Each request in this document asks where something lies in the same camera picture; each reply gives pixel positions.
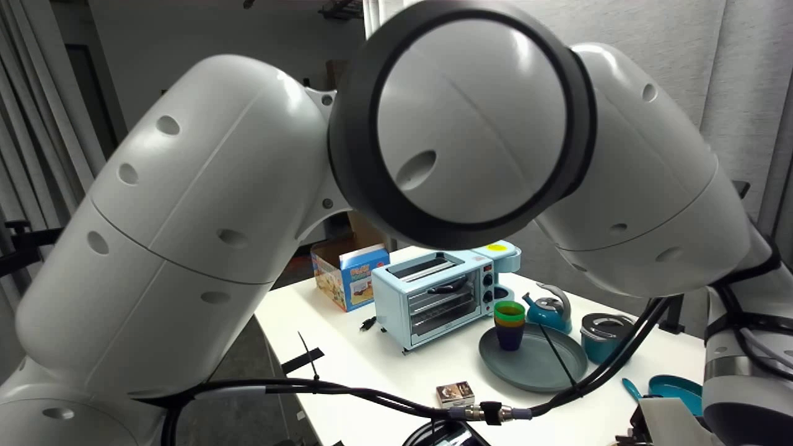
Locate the teal kettle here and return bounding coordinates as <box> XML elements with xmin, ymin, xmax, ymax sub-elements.
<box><xmin>522</xmin><ymin>283</ymin><xmax>576</xmax><ymax>336</ymax></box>

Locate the purple small cup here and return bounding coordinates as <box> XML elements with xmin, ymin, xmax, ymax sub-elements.
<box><xmin>493</xmin><ymin>327</ymin><xmax>528</xmax><ymax>355</ymax></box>

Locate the thin black cable tie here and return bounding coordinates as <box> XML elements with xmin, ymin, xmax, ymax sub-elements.
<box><xmin>538</xmin><ymin>321</ymin><xmax>582</xmax><ymax>392</ymax></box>

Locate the teal steel pot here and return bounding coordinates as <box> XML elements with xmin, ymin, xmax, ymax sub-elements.
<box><xmin>578</xmin><ymin>310</ymin><xmax>640</xmax><ymax>367</ymax></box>

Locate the light blue toaster oven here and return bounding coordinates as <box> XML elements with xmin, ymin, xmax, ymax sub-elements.
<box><xmin>369</xmin><ymin>244</ymin><xmax>502</xmax><ymax>355</ymax></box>

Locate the grey-blue round plate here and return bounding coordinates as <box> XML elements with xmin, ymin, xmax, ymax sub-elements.
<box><xmin>475</xmin><ymin>321</ymin><xmax>590</xmax><ymax>394</ymax></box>

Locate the blue printed cardboard box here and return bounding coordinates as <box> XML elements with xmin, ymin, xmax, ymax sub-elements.
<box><xmin>310</xmin><ymin>239</ymin><xmax>391</xmax><ymax>314</ymax></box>

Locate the dark brown chocolate box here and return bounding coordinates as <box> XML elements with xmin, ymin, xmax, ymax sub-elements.
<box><xmin>433</xmin><ymin>379</ymin><xmax>478</xmax><ymax>409</ymax></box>

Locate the teal pot lid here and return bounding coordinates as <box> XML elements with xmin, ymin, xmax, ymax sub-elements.
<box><xmin>620</xmin><ymin>371</ymin><xmax>707</xmax><ymax>418</ymax></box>

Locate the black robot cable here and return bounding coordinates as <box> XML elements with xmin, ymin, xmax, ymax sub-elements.
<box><xmin>134</xmin><ymin>294</ymin><xmax>676</xmax><ymax>446</ymax></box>

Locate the light blue box yellow label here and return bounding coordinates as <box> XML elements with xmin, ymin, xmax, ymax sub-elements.
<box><xmin>467</xmin><ymin>237</ymin><xmax>525</xmax><ymax>278</ymax></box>

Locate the green small cup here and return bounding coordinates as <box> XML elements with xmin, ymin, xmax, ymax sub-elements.
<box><xmin>490</xmin><ymin>296</ymin><xmax>531</xmax><ymax>327</ymax></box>

